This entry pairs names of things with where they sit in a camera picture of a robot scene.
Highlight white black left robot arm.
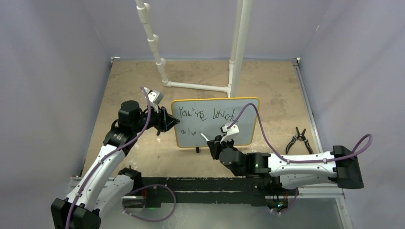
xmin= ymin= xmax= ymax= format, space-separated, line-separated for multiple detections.
xmin=51 ymin=100 xmax=180 ymax=229

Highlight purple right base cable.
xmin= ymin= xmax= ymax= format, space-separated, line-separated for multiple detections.
xmin=267 ymin=189 xmax=301 ymax=216

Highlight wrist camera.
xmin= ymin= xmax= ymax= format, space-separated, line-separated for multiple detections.
xmin=144 ymin=87 xmax=164 ymax=113
xmin=220 ymin=123 xmax=240 ymax=143

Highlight white whiteboard marker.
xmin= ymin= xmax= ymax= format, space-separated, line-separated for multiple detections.
xmin=200 ymin=132 xmax=209 ymax=142

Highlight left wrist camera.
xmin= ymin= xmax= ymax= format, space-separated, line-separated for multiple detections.
xmin=144 ymin=87 xmax=164 ymax=113

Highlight aluminium table edge rail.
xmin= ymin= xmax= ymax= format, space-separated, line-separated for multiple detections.
xmin=290 ymin=58 xmax=353 ymax=229

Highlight yellow framed whiteboard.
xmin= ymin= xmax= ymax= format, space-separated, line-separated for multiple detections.
xmin=171 ymin=97 xmax=260 ymax=148

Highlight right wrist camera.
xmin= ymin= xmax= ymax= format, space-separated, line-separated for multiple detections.
xmin=220 ymin=123 xmax=240 ymax=143

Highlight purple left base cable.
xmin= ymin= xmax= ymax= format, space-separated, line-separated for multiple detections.
xmin=122 ymin=184 xmax=176 ymax=223

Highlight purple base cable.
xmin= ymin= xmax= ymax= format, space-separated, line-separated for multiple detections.
xmin=122 ymin=184 xmax=176 ymax=223
xmin=267 ymin=189 xmax=301 ymax=216

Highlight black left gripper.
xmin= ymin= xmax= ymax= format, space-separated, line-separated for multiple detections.
xmin=132 ymin=102 xmax=179 ymax=133

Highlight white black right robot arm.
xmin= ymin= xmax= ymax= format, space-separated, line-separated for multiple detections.
xmin=206 ymin=135 xmax=364 ymax=194

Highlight white PVC pipe frame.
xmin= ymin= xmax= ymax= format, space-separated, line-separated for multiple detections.
xmin=135 ymin=0 xmax=253 ymax=99

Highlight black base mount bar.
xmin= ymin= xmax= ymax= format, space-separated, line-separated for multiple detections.
xmin=121 ymin=167 xmax=299 ymax=209

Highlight black pliers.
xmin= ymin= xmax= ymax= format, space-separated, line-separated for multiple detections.
xmin=285 ymin=127 xmax=314 ymax=156

